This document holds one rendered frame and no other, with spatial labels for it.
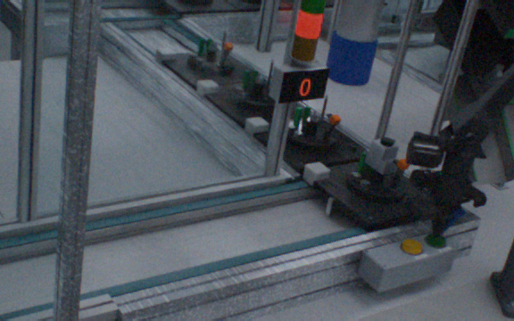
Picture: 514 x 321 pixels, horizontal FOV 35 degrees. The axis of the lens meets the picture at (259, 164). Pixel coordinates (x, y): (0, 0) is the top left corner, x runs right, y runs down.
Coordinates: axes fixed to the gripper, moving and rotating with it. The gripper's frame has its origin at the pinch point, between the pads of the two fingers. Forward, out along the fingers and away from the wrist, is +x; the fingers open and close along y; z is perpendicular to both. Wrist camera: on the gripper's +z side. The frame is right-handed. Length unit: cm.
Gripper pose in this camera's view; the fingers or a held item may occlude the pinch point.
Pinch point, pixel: (440, 222)
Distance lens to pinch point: 174.8
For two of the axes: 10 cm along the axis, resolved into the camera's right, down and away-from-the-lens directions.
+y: -8.2, 1.4, -5.6
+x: -1.5, 8.8, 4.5
